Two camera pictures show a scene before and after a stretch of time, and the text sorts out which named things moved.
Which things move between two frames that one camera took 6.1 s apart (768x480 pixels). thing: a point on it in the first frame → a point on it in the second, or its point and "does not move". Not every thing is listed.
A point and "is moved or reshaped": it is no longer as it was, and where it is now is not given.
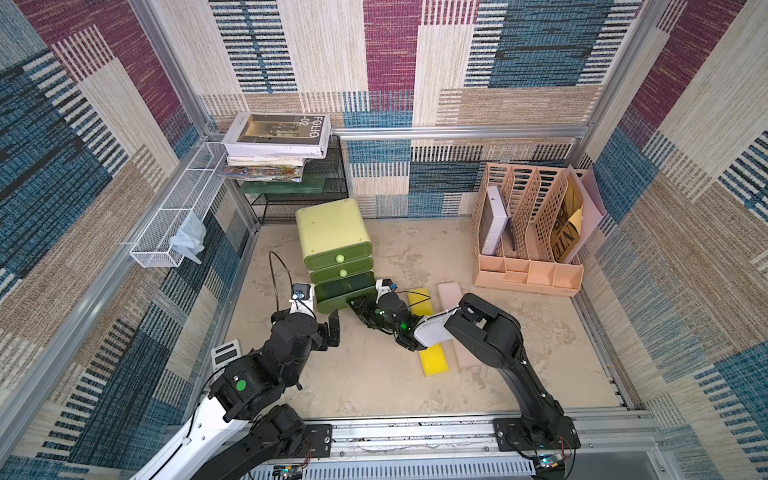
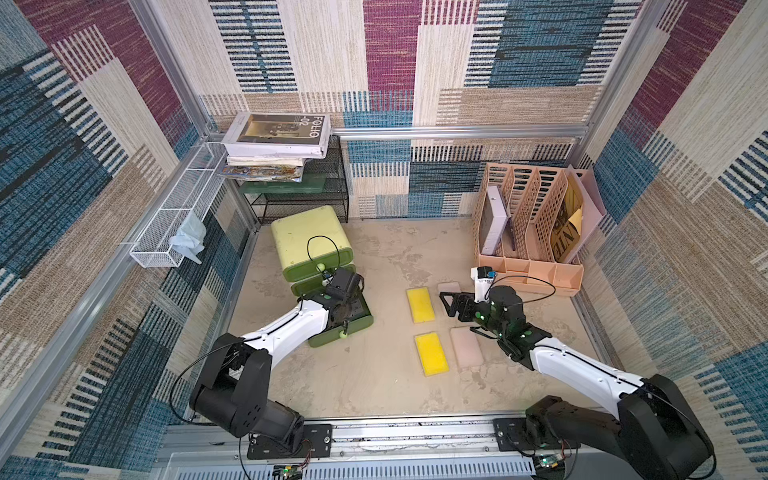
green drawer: x=344 y=270 is moved or reshaped
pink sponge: x=464 y=359 does not move
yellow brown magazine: x=564 y=236 does not move
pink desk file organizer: x=527 y=224 does not move
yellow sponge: x=419 y=307 does not move
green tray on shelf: x=307 y=185 does not move
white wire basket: x=192 y=192 does not move
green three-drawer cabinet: x=337 y=252 is moved or reshaped
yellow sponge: x=434 y=360 does not move
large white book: x=276 y=134 does not move
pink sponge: x=449 y=294 does not move
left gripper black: x=333 y=328 → x=352 y=301
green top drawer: x=339 y=256 is moved or reshaped
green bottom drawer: x=335 y=294 is moved or reshaped
